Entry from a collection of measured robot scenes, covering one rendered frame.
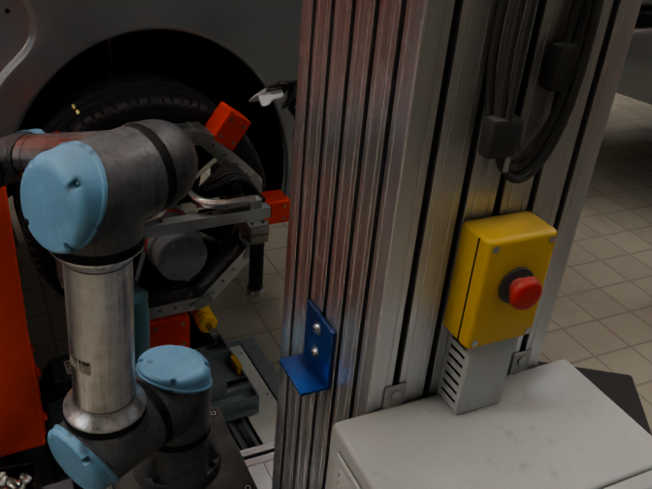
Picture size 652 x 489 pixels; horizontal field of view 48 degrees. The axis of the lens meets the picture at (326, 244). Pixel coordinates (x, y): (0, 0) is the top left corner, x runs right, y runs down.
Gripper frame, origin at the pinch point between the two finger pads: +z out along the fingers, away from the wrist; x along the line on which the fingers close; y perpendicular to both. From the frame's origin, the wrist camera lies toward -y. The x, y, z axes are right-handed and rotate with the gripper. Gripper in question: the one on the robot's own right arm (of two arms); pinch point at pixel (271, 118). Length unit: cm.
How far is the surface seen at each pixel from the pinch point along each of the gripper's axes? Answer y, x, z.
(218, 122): 1.8, -8.8, 9.7
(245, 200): 22.7, 2.2, 7.8
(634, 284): -84, 223, -2
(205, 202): 25.4, -5.3, 13.2
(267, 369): 4, 74, 83
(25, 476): 83, -9, 53
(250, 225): 26.1, 6.7, 10.4
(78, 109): 3.5, -35.8, 31.6
